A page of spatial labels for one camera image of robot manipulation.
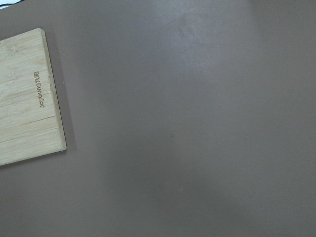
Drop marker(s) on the bamboo cutting board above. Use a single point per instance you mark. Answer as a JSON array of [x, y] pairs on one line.
[[30, 118]]

